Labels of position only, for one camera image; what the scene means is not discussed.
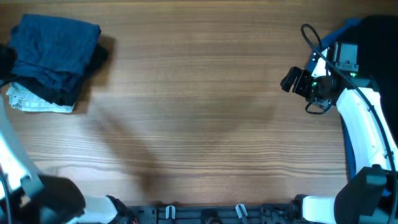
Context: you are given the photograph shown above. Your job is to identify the dark blue denim shorts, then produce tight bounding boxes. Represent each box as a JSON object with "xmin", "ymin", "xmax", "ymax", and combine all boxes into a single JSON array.
[{"xmin": 9, "ymin": 14, "xmax": 101, "ymax": 91}]

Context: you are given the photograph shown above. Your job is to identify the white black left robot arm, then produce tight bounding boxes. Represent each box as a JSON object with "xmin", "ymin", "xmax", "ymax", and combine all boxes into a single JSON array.
[{"xmin": 1, "ymin": 106, "xmax": 139, "ymax": 224}]

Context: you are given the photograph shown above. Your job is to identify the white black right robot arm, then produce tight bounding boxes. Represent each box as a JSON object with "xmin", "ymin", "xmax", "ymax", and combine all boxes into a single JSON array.
[{"xmin": 280, "ymin": 42, "xmax": 397, "ymax": 223}]

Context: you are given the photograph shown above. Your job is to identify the bright blue garment right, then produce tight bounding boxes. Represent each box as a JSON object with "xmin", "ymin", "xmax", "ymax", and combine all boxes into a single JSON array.
[{"xmin": 313, "ymin": 19, "xmax": 369, "ymax": 180}]

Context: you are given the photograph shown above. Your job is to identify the black garment right pile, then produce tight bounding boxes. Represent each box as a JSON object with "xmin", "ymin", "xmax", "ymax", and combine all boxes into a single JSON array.
[{"xmin": 338, "ymin": 15, "xmax": 397, "ymax": 141}]

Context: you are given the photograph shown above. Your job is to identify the black folded garment left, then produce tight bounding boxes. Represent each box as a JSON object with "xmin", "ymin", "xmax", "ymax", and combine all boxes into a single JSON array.
[{"xmin": 1, "ymin": 42, "xmax": 109, "ymax": 106}]

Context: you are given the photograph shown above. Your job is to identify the white grey folded cloth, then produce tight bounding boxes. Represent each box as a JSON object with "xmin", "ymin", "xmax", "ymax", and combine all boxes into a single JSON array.
[{"xmin": 6, "ymin": 82, "xmax": 75, "ymax": 113}]

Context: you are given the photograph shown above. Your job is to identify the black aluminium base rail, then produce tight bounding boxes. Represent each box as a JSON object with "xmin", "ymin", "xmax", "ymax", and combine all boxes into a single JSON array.
[{"xmin": 131, "ymin": 203, "xmax": 308, "ymax": 224}]

